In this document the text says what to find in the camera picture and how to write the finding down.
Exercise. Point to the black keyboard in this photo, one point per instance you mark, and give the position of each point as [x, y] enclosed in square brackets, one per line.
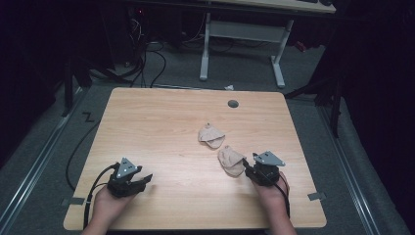
[307, 1]

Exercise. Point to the metal floor rail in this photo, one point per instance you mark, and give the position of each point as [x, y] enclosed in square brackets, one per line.
[36, 156]
[349, 169]

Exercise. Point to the black metal stand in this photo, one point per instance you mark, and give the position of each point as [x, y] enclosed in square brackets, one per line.
[68, 88]

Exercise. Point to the grey tape strip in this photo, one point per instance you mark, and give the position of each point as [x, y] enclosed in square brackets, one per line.
[76, 201]
[316, 196]

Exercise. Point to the crumpled white paper scrap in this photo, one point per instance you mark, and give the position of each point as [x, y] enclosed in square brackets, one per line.
[229, 87]

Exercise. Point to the beige sock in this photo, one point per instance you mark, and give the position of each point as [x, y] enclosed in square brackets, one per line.
[211, 135]
[231, 161]

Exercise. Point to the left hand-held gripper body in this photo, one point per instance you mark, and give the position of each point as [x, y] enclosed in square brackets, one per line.
[122, 186]

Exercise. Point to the small red object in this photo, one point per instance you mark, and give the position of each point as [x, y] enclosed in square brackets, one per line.
[300, 46]

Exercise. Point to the black tripod stand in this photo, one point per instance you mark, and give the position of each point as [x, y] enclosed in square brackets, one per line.
[336, 104]

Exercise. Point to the white-framed desk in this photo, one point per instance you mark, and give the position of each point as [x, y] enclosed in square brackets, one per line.
[243, 32]

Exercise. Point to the black computer mouse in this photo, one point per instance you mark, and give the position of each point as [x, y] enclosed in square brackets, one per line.
[326, 2]

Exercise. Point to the person's right hand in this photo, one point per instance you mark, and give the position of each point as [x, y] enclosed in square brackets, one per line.
[270, 194]

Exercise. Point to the person's left hand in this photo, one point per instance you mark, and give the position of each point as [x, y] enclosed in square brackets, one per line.
[109, 204]

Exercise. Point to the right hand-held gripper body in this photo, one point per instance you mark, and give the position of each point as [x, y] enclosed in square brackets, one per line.
[266, 171]

